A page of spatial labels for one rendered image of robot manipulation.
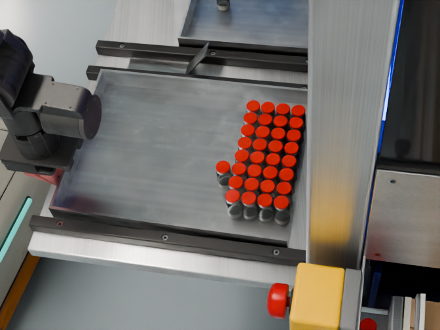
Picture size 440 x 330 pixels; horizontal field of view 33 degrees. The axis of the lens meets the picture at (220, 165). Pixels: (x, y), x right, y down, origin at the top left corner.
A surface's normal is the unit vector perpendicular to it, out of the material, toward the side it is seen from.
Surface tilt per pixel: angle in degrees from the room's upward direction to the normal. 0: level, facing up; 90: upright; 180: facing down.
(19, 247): 90
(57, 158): 0
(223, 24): 0
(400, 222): 90
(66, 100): 7
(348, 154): 90
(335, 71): 90
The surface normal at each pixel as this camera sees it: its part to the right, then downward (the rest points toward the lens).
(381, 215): -0.19, 0.83
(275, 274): -0.09, -0.55
